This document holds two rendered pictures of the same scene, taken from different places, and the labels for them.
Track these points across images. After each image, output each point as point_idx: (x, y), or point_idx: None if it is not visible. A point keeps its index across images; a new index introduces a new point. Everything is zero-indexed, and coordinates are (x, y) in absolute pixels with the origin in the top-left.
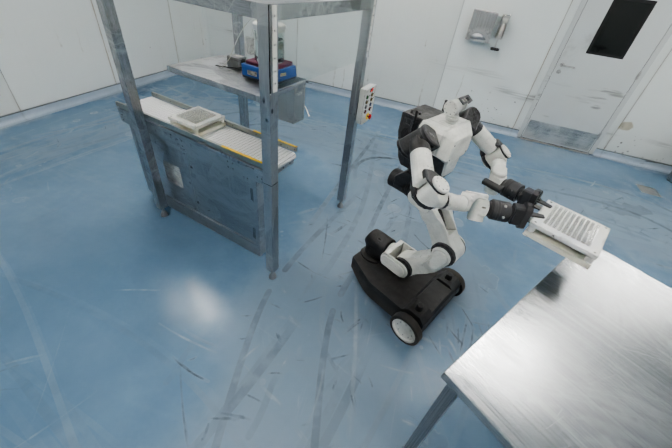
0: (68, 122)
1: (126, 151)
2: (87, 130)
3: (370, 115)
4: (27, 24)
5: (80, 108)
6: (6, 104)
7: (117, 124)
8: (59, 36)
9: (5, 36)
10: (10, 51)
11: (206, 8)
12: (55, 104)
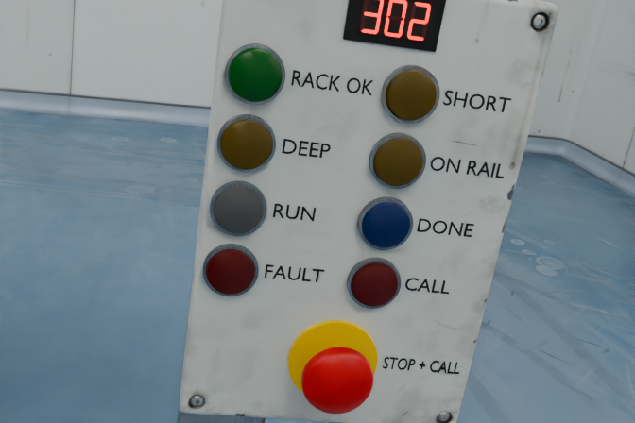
0: (103, 136)
1: (59, 211)
2: (96, 156)
3: (330, 363)
4: None
5: (165, 127)
6: (53, 75)
7: (157, 168)
8: None
9: None
10: None
11: (604, 17)
12: (136, 107)
